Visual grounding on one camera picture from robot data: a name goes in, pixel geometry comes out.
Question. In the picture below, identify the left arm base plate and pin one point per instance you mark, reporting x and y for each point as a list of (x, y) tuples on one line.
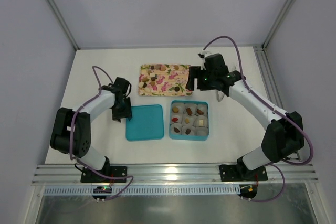
[(113, 174)]

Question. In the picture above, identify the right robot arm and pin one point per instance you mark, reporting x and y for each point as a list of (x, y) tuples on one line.
[(282, 135)]

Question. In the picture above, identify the floral serving tray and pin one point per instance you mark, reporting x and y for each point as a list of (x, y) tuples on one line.
[(161, 79)]

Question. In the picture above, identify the metal tongs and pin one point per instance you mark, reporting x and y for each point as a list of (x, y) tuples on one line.
[(219, 96)]

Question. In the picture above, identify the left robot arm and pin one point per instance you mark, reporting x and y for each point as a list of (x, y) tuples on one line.
[(71, 133)]

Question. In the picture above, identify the teal tin lid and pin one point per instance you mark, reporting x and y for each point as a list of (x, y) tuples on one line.
[(146, 124)]

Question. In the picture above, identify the aluminium rail frame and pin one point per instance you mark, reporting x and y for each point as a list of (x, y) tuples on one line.
[(66, 174)]

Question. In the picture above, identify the tan ridged chocolate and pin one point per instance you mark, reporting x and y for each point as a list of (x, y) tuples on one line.
[(175, 109)]

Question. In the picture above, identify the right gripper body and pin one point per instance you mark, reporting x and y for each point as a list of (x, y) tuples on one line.
[(198, 77)]

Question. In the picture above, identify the brown square chocolate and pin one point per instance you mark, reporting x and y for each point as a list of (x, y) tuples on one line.
[(189, 111)]

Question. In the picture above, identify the slotted cable duct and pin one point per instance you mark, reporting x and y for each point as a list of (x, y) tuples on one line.
[(143, 190)]

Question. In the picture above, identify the brown oval chocolate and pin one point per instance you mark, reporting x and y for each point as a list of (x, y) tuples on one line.
[(200, 112)]

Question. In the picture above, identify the teal tin box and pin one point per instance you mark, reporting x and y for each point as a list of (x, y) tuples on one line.
[(191, 133)]

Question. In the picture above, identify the white paper cup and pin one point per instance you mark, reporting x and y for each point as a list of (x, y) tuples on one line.
[(193, 107), (178, 107), (191, 118)]

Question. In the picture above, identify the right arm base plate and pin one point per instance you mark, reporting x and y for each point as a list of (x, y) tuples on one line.
[(238, 173)]

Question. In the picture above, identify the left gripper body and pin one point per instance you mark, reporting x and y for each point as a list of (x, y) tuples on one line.
[(121, 112)]

